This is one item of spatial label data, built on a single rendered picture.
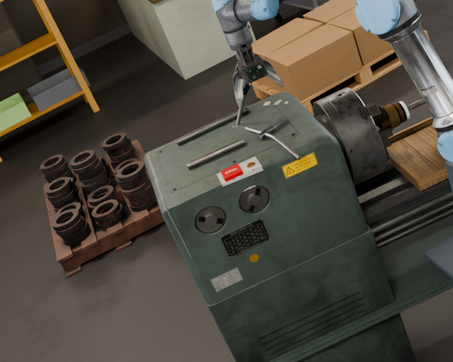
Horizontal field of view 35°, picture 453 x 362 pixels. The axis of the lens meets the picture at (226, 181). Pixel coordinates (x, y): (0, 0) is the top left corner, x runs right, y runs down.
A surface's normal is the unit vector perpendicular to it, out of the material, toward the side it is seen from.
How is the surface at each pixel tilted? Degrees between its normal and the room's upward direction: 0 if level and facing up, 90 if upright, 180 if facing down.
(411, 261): 0
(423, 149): 0
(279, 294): 90
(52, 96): 90
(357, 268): 90
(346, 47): 90
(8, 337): 0
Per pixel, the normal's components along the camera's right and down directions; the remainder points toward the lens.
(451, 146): -0.45, 0.69
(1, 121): 0.39, 0.33
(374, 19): -0.60, 0.48
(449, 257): -0.36, -0.80
